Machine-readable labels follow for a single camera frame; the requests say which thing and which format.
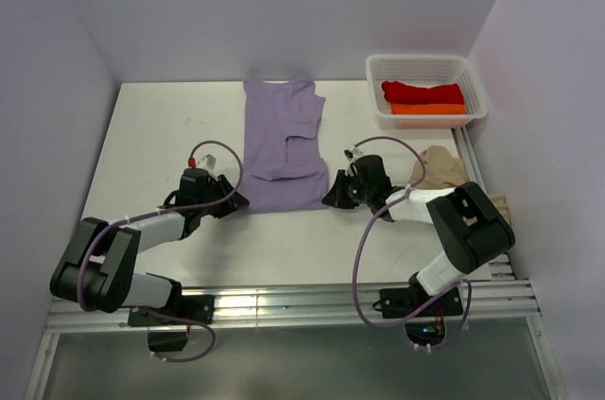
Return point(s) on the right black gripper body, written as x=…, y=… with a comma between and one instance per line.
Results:
x=352, y=192

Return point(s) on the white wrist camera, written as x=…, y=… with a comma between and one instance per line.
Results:
x=353, y=154
x=206, y=163

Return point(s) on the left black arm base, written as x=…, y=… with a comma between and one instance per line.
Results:
x=169, y=328

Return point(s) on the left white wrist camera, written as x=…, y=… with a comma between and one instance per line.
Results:
x=206, y=163

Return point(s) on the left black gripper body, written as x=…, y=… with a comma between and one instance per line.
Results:
x=216, y=188

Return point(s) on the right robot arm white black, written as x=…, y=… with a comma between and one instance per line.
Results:
x=471, y=230

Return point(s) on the white plastic basket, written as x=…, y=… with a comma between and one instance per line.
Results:
x=424, y=71

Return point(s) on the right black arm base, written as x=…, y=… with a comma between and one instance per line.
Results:
x=396, y=303

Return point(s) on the rolled orange t shirt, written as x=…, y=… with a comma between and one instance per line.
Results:
x=427, y=109

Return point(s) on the beige t shirt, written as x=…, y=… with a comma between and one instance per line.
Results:
x=442, y=170

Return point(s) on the aluminium frame rails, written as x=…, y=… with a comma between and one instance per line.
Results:
x=161, y=118

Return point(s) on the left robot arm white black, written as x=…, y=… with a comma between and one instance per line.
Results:
x=97, y=267

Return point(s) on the lilac t shirt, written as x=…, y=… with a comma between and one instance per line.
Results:
x=283, y=170

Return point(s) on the rolled red t shirt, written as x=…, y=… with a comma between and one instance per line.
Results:
x=400, y=93

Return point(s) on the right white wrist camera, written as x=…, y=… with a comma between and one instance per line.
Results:
x=353, y=154

